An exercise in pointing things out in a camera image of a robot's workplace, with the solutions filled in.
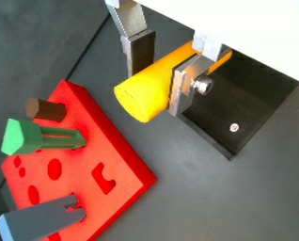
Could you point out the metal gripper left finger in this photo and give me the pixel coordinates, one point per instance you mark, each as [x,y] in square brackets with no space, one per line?
[136,37]

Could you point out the green pentagon peg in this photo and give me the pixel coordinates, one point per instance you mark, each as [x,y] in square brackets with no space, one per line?
[25,137]

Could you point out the black curved fixture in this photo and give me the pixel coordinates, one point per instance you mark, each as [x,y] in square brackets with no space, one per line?
[247,93]

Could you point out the blue rectangular peg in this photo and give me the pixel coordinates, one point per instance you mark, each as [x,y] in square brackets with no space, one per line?
[35,222]

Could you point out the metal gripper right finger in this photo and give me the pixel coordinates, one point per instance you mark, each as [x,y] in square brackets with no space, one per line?
[189,77]

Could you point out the brown hexagonal peg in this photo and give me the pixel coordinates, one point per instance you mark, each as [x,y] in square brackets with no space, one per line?
[40,109]

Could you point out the red peg board base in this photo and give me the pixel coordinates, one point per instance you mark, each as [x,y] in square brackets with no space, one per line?
[103,173]

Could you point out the yellow oval peg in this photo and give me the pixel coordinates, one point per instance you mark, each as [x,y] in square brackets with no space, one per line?
[143,94]

